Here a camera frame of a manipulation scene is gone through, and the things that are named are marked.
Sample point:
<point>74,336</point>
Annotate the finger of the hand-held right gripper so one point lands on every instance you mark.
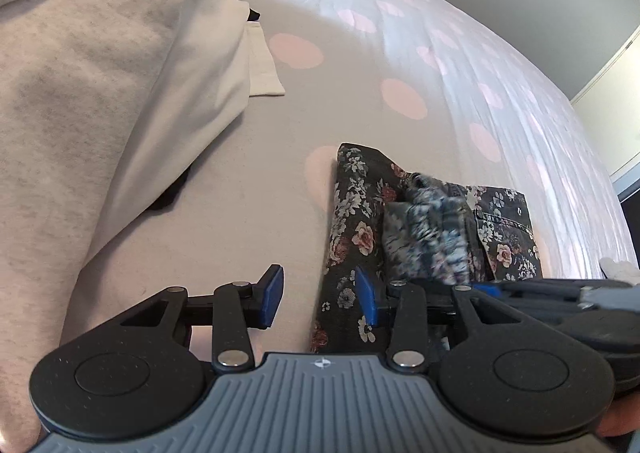
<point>530,294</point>

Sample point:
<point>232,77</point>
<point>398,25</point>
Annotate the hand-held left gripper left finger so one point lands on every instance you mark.
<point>272,295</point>

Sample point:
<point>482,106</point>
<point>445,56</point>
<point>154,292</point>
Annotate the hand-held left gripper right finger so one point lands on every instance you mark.
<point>365,295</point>

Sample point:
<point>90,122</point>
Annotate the dark floral pants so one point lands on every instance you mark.
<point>360,213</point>

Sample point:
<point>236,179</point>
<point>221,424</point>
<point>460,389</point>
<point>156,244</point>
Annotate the white fluffy item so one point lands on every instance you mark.
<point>620,267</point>

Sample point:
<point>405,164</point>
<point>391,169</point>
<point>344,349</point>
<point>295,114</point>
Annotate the black glossy wardrobe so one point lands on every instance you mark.
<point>630,188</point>

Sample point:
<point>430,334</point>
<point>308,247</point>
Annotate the cream door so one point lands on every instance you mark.
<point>620,108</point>

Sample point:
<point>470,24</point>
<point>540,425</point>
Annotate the white folded cloth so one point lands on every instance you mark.
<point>262,68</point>

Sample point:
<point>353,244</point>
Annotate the pink polka dot bed sheet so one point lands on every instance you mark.
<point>400,33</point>

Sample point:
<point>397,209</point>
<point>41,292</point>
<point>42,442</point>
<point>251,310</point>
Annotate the pale fleece sweatshirt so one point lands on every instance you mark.
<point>90,83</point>

